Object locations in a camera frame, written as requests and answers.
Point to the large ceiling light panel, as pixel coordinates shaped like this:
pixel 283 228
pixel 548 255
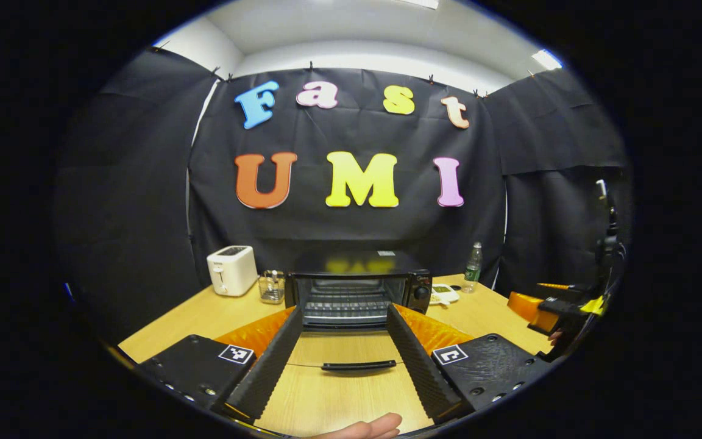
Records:
pixel 421 3

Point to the green plastic bottle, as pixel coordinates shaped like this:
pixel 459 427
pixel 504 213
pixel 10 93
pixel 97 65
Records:
pixel 472 271

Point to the white toaster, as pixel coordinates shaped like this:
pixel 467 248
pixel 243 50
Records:
pixel 232 271

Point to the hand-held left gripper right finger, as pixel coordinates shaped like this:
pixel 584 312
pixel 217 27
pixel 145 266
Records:
pixel 418 360

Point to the small ceiling light panel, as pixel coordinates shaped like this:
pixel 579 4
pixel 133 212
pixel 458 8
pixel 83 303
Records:
pixel 546 59

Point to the black electric oven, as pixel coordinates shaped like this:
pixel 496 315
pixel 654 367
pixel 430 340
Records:
pixel 419 292

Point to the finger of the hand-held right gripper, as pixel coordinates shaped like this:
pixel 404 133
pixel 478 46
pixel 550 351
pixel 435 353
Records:
pixel 524 306

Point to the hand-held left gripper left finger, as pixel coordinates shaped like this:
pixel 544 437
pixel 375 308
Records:
pixel 269 363

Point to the black backdrop cloth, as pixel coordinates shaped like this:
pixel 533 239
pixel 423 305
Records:
pixel 351 231

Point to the small white kitchen timer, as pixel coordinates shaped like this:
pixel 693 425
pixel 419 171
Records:
pixel 443 294

